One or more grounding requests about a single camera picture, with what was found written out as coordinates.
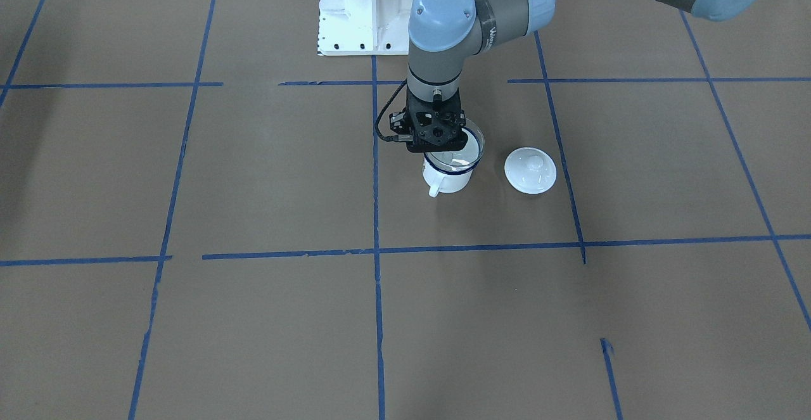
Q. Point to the clear plastic funnel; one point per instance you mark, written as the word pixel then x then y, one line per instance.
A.
pixel 463 160

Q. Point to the white enamel mug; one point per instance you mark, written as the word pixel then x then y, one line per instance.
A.
pixel 445 178

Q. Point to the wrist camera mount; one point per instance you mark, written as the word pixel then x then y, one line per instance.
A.
pixel 426 127

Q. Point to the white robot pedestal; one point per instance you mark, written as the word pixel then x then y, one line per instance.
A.
pixel 352 27

